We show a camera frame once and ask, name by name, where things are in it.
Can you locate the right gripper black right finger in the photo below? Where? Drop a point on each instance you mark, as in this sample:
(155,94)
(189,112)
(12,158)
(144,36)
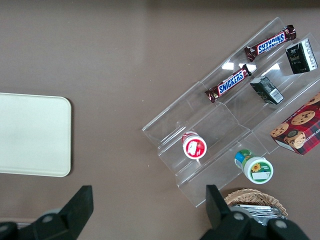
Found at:
(220,217)

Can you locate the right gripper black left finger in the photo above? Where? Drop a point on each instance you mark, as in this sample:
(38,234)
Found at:
(75,212)

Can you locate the light wicker basket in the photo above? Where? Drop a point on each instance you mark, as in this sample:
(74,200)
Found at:
(250,195)

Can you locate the beige plastic tray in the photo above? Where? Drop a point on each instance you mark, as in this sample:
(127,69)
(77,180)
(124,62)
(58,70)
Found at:
(32,135)

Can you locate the aluminium foil container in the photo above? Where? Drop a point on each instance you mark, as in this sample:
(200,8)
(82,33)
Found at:
(260,212)

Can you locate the green lid yogurt cup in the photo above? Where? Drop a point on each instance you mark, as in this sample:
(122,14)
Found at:
(257,170)

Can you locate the red lid yogurt cup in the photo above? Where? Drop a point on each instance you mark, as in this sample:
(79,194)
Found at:
(195,148)

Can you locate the clear acrylic stepped stand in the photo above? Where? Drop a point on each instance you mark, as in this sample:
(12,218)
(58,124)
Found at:
(200,120)
(280,82)

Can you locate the red tartan cookie box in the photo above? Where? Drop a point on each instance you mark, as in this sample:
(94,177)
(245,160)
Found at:
(300,130)

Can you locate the Snickers chocolate bar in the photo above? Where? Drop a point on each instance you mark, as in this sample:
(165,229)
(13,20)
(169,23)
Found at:
(271,43)
(228,83)

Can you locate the small black carton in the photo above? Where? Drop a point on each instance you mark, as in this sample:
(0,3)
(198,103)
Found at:
(300,57)
(266,90)

